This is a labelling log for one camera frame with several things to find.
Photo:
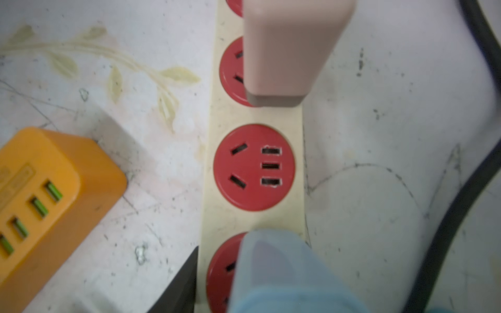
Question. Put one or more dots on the pink brown plug adapter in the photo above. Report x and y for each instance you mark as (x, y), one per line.
(286, 45)

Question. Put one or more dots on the blue plug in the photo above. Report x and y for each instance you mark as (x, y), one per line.
(276, 271)

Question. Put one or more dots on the white long power strip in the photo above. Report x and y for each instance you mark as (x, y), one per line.
(254, 169)

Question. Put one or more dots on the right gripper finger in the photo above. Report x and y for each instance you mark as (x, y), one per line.
(180, 295)

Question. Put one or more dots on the orange power strip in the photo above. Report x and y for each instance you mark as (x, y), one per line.
(55, 188)

